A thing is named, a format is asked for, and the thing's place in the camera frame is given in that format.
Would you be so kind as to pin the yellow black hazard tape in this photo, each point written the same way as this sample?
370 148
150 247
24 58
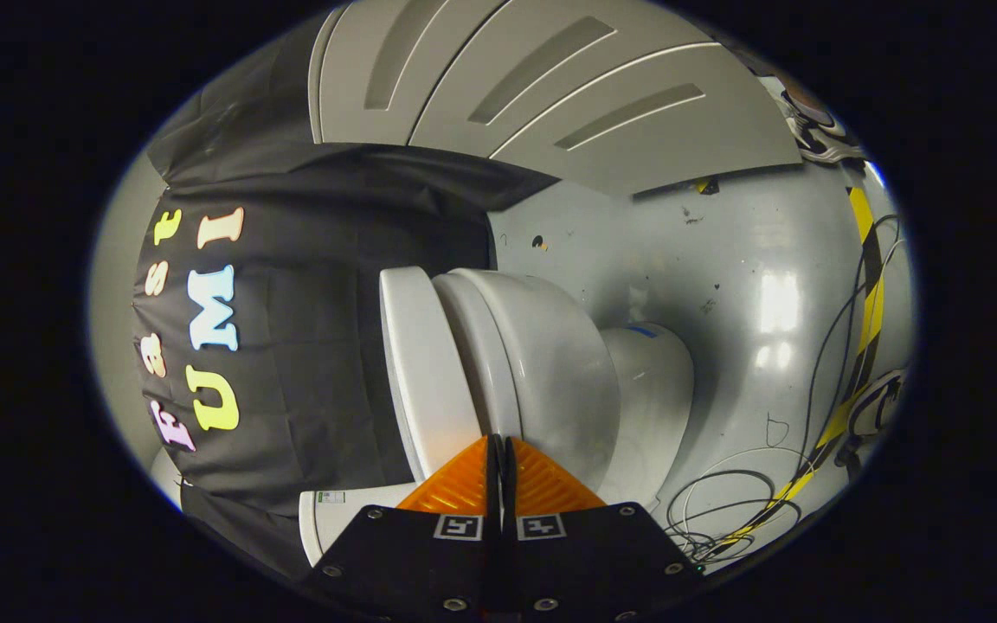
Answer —
871 311

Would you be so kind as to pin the white toilet lid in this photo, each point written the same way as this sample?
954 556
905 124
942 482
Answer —
416 363

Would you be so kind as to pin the black white patterned object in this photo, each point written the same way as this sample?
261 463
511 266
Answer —
814 121

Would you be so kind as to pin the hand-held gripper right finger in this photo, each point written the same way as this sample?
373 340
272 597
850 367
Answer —
589 554

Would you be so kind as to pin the white toilet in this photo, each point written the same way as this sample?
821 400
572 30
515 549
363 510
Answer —
550 372

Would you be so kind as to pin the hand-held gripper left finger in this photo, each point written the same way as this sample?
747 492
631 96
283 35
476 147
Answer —
416 554

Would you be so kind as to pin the grey slotted panel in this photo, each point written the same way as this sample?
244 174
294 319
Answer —
550 95

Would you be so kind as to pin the black backdrop cloth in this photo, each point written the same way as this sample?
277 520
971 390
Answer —
317 329

